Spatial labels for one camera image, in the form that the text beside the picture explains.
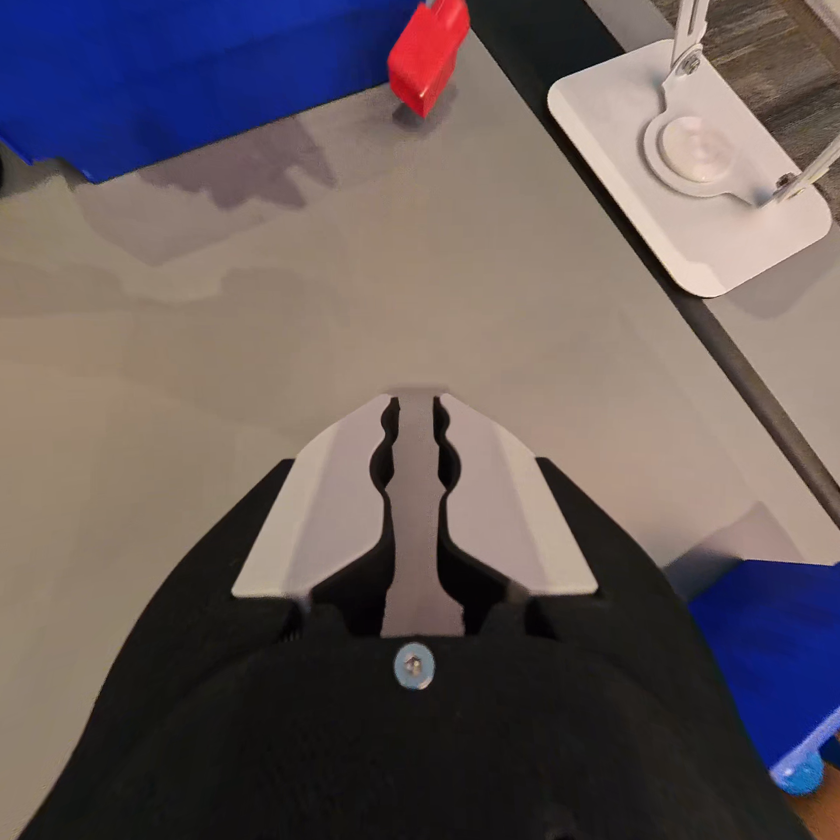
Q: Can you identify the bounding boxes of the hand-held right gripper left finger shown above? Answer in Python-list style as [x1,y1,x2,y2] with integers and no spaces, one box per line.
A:
[231,394,401,605]

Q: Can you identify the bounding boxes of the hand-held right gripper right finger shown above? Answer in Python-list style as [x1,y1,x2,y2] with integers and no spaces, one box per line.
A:
[433,392,599,599]

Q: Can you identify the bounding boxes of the blue plastic bin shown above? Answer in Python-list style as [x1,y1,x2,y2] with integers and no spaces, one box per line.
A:
[688,560,840,791]
[0,0,429,185]

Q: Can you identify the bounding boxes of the red building block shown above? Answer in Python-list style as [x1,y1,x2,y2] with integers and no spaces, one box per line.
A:
[387,0,472,119]

